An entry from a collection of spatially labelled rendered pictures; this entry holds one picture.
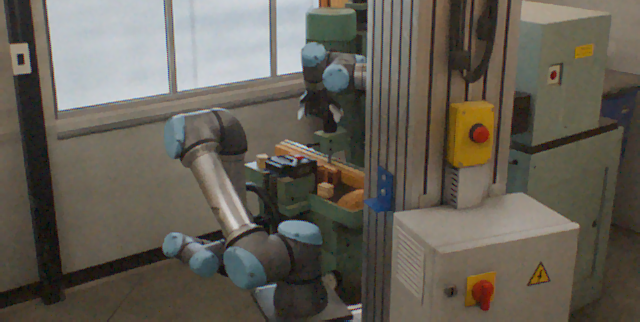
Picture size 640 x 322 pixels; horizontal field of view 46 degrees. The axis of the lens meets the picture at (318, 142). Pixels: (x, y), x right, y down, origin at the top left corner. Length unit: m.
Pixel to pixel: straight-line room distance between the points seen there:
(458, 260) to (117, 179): 2.61
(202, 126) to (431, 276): 0.85
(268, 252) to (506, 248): 0.64
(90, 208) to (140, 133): 0.44
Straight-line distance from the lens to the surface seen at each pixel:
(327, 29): 2.56
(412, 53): 1.61
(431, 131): 1.66
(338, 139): 2.73
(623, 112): 4.37
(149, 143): 3.92
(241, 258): 1.93
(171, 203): 4.09
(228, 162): 2.22
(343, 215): 2.53
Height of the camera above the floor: 1.90
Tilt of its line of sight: 18 degrees down
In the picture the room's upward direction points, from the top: straight up
